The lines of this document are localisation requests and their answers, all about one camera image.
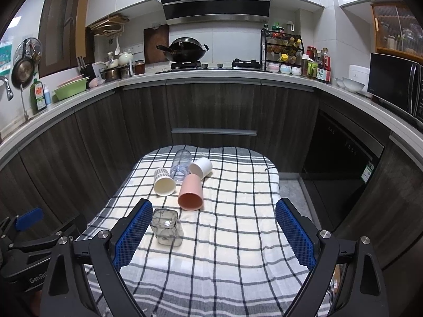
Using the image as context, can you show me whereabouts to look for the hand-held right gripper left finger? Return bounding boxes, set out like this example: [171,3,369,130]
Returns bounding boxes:
[41,199,154,317]

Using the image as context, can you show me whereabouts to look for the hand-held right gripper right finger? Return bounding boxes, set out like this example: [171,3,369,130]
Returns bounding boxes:
[275,198,385,317]

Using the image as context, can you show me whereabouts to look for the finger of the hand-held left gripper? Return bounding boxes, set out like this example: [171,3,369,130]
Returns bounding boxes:
[0,207,45,242]
[7,214,87,251]

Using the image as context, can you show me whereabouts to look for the square clear glass cup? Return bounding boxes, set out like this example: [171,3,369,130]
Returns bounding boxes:
[150,208,184,247]

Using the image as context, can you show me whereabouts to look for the cream striped cup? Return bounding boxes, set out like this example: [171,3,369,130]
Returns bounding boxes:
[154,168,177,197]

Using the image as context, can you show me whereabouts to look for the pink cup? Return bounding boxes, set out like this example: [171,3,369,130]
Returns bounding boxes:
[178,174,204,211]

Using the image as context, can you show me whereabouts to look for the clear plastic cup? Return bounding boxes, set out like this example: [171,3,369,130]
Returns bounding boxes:
[170,150,192,182]

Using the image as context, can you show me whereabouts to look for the plain white cup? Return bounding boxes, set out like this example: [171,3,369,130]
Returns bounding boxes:
[188,157,213,179]

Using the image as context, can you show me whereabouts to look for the black white checked cloth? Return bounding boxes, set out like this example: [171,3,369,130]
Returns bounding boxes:
[79,144,332,317]

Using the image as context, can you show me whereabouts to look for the black built-in dishwasher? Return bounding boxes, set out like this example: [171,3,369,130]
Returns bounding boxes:
[301,109,386,236]

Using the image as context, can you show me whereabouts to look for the green dish soap bottle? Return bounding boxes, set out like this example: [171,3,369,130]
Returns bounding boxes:
[30,78,47,111]

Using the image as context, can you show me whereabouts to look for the chrome faucet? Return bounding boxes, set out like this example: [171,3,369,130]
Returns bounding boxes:
[0,76,14,101]

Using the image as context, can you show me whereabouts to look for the green plastic basin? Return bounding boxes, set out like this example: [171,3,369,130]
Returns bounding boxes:
[53,77,91,101]

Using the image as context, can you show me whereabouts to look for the pink plastic basin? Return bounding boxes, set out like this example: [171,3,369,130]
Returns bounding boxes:
[57,74,83,88]

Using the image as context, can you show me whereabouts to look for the hanging frying pan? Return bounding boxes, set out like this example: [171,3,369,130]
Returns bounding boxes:
[11,39,35,90]

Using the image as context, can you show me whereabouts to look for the dark wood base cabinets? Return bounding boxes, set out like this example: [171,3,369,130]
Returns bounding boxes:
[0,79,423,271]

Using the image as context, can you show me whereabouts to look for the black knife block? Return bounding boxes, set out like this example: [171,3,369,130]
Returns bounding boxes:
[77,56,95,77]

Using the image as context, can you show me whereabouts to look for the large white bowl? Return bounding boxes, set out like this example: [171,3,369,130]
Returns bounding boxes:
[343,77,366,93]

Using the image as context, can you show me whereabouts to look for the steel pot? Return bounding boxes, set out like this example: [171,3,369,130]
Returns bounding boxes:
[100,67,121,82]

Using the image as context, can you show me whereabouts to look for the hanging pot lid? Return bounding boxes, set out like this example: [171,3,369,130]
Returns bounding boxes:
[24,37,43,65]

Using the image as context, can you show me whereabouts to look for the red sauce bottle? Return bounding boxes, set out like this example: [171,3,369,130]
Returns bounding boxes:
[315,48,332,83]

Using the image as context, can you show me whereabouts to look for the white rice cooker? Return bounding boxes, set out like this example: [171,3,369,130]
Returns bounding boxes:
[348,65,370,88]

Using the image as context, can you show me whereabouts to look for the round white teapot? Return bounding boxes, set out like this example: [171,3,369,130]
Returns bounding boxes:
[118,50,135,67]

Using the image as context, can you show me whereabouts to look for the black microwave oven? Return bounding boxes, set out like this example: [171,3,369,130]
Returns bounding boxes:
[367,53,423,121]

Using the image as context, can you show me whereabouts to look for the black gas stove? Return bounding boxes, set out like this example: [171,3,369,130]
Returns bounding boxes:
[155,59,265,74]

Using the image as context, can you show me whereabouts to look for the dark wooden cutting board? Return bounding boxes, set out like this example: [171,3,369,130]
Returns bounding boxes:
[143,25,170,64]

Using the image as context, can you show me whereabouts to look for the black wok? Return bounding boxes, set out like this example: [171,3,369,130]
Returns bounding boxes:
[156,37,210,63]

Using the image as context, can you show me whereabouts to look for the brown door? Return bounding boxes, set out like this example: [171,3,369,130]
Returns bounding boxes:
[38,0,92,78]

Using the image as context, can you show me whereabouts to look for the stacked wooden boards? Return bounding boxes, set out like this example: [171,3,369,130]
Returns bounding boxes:
[89,13,130,37]

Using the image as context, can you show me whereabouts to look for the wooden glass-door cabinet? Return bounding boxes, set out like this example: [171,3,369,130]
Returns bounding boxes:
[370,3,423,57]

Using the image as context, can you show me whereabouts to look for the grey drawer handle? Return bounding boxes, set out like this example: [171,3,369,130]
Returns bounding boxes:
[171,128,258,137]

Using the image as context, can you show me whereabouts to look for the black wire spice rack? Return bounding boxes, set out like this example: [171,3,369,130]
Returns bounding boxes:
[260,27,303,74]

